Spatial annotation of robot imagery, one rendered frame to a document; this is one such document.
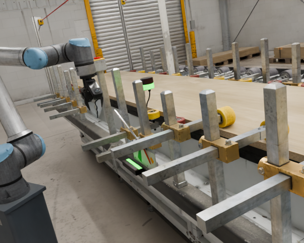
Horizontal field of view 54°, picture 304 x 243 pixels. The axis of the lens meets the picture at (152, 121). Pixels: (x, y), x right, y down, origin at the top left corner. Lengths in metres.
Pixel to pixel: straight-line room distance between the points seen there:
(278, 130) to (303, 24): 8.93
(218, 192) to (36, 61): 0.90
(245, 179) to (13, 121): 1.26
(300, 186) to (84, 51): 1.03
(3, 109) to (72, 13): 7.56
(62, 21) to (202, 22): 4.82
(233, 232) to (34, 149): 1.22
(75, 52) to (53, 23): 7.70
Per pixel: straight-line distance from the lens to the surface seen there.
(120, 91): 1.57
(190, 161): 0.86
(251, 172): 1.20
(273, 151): 0.76
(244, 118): 1.35
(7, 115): 1.83
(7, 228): 1.80
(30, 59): 1.39
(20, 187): 1.77
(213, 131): 0.93
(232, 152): 0.90
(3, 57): 1.51
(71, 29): 9.19
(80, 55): 1.41
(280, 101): 0.72
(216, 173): 0.99
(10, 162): 1.72
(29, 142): 1.82
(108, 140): 1.55
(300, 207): 1.11
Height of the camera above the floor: 1.32
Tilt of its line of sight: 17 degrees down
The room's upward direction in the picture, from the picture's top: 10 degrees counter-clockwise
